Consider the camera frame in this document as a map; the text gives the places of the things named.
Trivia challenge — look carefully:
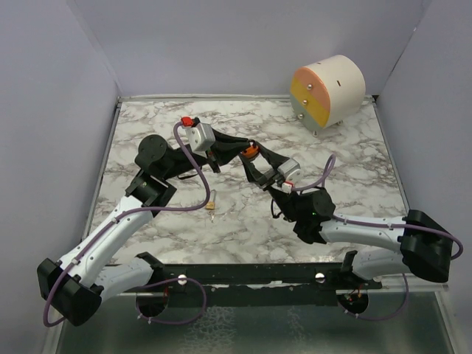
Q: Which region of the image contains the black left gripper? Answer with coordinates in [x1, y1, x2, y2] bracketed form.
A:
[164, 128, 252, 181]

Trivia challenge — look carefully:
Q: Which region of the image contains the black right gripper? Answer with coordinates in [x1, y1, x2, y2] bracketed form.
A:
[241, 142, 302, 223]

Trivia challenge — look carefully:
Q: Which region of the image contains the orange black padlock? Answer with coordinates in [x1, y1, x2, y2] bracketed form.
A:
[241, 140, 260, 161]

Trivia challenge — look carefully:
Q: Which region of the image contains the brass padlock long shackle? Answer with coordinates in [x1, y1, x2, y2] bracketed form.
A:
[205, 190, 217, 211]

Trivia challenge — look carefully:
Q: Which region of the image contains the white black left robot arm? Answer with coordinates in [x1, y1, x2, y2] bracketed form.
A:
[37, 122, 252, 327]

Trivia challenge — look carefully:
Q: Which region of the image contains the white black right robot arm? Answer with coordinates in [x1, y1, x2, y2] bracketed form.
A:
[239, 142, 459, 288]

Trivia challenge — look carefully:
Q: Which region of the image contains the round pastel drawer cabinet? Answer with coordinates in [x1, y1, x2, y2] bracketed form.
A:
[290, 55, 366, 135]

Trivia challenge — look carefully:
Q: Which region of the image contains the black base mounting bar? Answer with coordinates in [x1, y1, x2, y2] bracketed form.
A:
[133, 252, 381, 316]

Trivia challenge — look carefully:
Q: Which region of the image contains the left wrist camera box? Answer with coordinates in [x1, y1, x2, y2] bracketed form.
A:
[184, 122, 216, 156]

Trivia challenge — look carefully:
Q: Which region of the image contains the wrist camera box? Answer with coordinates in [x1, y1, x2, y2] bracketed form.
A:
[277, 158, 302, 184]
[184, 122, 216, 156]

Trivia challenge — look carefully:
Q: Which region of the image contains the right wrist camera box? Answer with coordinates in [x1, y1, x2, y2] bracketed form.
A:
[277, 158, 302, 184]

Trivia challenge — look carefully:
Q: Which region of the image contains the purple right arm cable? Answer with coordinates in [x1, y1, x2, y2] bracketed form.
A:
[282, 153, 464, 321]

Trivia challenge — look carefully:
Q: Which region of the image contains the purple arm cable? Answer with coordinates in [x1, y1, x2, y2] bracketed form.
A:
[282, 153, 464, 321]
[43, 117, 209, 327]

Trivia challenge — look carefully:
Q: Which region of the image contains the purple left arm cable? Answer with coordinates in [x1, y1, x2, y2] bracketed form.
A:
[43, 117, 209, 327]

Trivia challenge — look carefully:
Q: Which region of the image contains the aluminium frame rail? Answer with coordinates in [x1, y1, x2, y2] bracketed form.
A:
[95, 273, 441, 301]

